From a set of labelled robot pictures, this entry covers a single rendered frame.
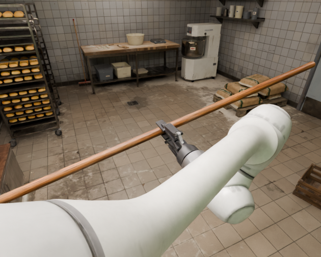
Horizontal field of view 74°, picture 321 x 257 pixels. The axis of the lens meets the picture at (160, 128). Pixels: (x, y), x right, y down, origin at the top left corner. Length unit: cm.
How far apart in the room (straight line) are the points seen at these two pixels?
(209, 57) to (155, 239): 561
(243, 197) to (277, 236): 190
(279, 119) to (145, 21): 557
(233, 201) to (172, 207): 28
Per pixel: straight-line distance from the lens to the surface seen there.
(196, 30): 543
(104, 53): 488
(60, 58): 569
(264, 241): 233
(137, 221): 19
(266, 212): 255
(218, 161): 32
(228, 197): 52
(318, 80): 466
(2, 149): 261
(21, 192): 81
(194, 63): 551
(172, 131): 69
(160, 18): 611
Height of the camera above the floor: 184
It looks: 31 degrees down
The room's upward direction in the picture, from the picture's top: straight up
